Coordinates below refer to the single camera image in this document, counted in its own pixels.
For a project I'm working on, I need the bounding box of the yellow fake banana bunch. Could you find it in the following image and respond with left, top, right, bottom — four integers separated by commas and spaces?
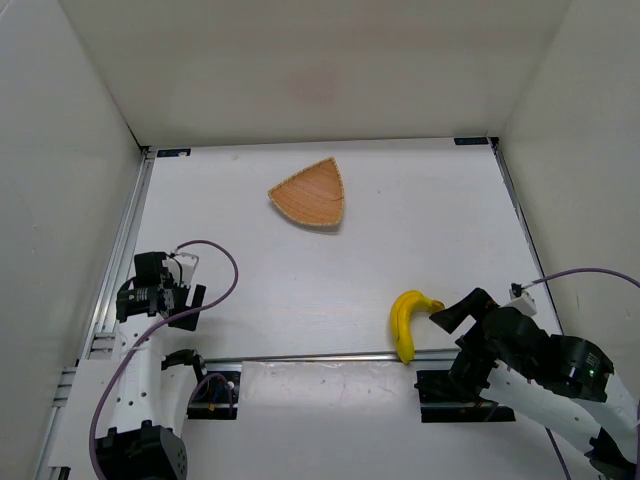
389, 290, 445, 365

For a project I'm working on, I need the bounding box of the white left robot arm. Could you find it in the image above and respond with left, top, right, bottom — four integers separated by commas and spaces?
94, 252, 206, 479

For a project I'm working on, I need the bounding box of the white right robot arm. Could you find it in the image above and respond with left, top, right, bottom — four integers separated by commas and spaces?
430, 288, 639, 479

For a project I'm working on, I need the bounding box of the woven triangular fruit basket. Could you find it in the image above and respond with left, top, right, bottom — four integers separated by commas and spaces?
267, 157, 346, 233

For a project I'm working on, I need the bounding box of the left blue corner label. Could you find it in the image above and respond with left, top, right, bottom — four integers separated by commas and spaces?
156, 148, 191, 158

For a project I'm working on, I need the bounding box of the blue corner label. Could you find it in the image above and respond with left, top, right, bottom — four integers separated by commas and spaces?
453, 137, 489, 146
156, 148, 191, 158

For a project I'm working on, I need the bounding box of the right blue corner label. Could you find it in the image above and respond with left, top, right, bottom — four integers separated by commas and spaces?
453, 137, 489, 146

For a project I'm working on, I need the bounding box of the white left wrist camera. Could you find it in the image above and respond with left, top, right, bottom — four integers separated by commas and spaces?
163, 251, 199, 289

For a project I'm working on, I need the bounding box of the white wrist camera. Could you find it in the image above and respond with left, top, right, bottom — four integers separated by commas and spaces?
163, 251, 199, 289
505, 283, 537, 317

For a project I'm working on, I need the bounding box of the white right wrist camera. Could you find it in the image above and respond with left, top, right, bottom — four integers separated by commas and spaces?
505, 283, 537, 317

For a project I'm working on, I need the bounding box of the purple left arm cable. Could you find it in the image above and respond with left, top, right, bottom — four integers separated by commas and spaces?
89, 240, 239, 480

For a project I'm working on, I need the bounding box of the right aluminium rail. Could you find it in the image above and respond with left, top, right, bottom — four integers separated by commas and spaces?
492, 138, 564, 334

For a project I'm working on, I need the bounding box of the front aluminium rail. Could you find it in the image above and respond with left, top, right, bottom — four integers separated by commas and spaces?
205, 349, 459, 364

